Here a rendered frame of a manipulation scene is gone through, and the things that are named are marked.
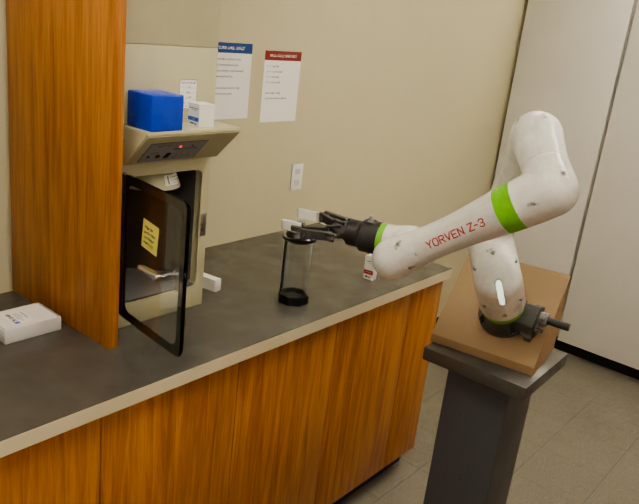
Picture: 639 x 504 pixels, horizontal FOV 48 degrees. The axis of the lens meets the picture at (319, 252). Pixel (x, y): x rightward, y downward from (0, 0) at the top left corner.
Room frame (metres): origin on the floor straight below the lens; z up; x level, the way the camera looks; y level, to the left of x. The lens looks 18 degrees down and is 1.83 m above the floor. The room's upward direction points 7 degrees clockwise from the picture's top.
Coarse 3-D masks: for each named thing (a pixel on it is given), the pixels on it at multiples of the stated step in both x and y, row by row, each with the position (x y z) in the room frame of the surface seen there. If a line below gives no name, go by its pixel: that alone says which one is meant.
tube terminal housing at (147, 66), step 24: (144, 48) 1.86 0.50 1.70; (168, 48) 1.92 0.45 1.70; (192, 48) 1.98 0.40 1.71; (216, 48) 2.05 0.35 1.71; (144, 72) 1.86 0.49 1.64; (168, 72) 1.92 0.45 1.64; (192, 72) 1.99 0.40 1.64; (144, 168) 1.87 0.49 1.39; (168, 168) 1.93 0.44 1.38; (192, 168) 2.00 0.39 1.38; (192, 240) 2.05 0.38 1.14; (192, 264) 2.05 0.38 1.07; (192, 288) 2.02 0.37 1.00
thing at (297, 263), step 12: (300, 240) 2.11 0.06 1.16; (312, 240) 2.13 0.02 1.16; (288, 252) 2.13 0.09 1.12; (300, 252) 2.12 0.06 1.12; (312, 252) 2.16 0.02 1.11; (288, 264) 2.13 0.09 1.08; (300, 264) 2.12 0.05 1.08; (288, 276) 2.12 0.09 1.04; (300, 276) 2.12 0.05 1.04; (288, 288) 2.12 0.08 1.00; (300, 288) 2.12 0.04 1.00
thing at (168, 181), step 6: (156, 174) 1.94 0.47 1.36; (162, 174) 1.95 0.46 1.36; (168, 174) 1.97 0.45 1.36; (174, 174) 2.00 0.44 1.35; (144, 180) 1.93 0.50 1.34; (150, 180) 1.93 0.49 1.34; (156, 180) 1.94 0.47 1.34; (162, 180) 1.95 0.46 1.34; (168, 180) 1.96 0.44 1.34; (174, 180) 1.98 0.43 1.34; (156, 186) 1.93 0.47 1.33; (162, 186) 1.94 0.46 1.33; (168, 186) 1.95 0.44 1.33; (174, 186) 1.97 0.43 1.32
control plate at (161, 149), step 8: (152, 144) 1.77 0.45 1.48; (160, 144) 1.80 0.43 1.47; (168, 144) 1.82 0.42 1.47; (176, 144) 1.84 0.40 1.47; (184, 144) 1.87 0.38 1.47; (192, 144) 1.89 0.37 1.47; (200, 144) 1.91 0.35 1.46; (152, 152) 1.81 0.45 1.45; (160, 152) 1.83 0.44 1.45; (168, 152) 1.85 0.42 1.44; (176, 152) 1.88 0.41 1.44; (184, 152) 1.90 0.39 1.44; (192, 152) 1.93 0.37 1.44; (144, 160) 1.82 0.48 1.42; (152, 160) 1.84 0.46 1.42; (160, 160) 1.87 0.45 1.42
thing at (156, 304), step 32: (128, 192) 1.77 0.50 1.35; (160, 192) 1.66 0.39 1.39; (128, 224) 1.77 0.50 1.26; (160, 224) 1.66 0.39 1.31; (128, 256) 1.77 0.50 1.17; (160, 256) 1.65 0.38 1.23; (128, 288) 1.76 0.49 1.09; (160, 288) 1.65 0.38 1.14; (128, 320) 1.76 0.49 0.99; (160, 320) 1.64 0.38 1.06
